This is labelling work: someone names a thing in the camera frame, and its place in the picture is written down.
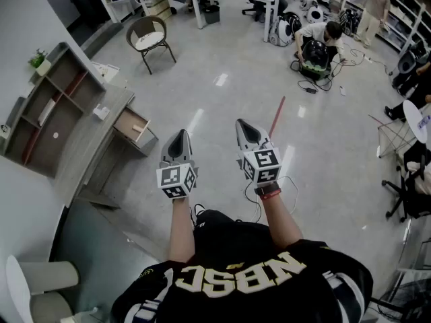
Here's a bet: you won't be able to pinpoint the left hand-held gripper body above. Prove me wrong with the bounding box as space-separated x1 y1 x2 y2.
156 129 199 201

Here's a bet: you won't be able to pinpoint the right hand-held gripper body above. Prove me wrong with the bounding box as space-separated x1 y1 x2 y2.
234 118 283 186

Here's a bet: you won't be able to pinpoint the wooden drawer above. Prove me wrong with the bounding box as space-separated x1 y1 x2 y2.
112 106 152 143

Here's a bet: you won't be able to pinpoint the person's right forearm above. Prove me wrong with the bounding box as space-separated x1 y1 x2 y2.
258 193 304 249

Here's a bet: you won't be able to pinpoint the person's left forearm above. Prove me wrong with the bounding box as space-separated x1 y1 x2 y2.
167 197 197 262

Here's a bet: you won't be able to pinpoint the black and red wristband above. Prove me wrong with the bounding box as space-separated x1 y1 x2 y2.
254 181 282 201

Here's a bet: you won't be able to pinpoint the red floor tape strip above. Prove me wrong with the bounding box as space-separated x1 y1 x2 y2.
267 95 286 139

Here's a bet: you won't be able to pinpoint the black trousers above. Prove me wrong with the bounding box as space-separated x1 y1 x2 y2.
192 208 274 266

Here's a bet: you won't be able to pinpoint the gray wood-grain desk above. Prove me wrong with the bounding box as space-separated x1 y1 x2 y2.
52 82 160 209

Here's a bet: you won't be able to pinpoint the small white box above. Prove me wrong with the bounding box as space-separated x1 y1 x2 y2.
92 104 110 121

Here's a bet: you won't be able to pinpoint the black dome-shaped device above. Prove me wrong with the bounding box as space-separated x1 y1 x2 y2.
299 40 331 79

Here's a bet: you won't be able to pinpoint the black lettered jersey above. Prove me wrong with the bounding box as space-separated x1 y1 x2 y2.
110 238 374 323

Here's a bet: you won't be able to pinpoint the white and black shell pack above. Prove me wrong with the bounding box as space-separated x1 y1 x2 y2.
300 0 329 24
268 11 302 48

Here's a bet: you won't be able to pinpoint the brown wicker chair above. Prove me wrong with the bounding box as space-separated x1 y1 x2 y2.
125 15 178 75

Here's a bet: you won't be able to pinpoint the white seat cushion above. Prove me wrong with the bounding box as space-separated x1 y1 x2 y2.
134 32 164 50

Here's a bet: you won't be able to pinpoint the gray shelf unit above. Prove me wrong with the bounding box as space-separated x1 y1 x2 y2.
1 41 107 178

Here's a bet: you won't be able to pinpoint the black office chair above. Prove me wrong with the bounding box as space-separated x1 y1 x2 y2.
380 141 431 223

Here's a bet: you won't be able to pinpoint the dark waste bin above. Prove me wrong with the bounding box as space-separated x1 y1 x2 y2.
202 5 222 26

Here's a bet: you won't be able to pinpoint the white round side table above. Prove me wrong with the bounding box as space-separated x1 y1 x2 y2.
368 99 429 159

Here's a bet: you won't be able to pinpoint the cardboard box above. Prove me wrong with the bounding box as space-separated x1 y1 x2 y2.
146 0 172 21

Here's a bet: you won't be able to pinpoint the beige armchair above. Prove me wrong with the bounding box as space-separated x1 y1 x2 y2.
4 254 81 323

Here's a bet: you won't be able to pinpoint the small potted plant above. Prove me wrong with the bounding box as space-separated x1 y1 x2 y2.
28 48 52 77

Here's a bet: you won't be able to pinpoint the white storage rack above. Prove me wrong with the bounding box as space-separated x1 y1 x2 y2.
341 0 431 54

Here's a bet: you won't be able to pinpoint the black floor fan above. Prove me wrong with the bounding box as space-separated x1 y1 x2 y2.
370 277 431 323

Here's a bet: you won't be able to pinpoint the thin white cable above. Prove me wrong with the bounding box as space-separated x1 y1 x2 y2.
243 174 300 224

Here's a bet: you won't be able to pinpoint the black floor cables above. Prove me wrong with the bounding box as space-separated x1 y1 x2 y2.
290 48 395 93

